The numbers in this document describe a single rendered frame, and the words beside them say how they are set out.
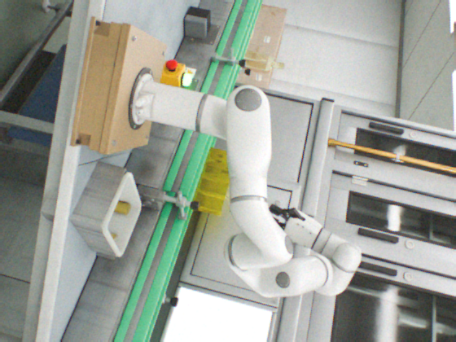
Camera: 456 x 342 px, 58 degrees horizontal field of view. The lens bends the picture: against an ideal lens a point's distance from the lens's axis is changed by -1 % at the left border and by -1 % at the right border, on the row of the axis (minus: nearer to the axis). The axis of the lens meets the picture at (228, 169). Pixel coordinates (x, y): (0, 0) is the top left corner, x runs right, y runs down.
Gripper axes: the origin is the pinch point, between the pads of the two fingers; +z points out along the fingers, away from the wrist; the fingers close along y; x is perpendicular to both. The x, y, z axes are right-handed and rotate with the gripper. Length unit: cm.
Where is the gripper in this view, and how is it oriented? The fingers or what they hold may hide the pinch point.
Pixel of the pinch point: (273, 215)
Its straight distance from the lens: 133.2
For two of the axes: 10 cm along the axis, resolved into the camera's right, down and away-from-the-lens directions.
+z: -8.5, -4.4, 2.8
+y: 1.3, -7.0, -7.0
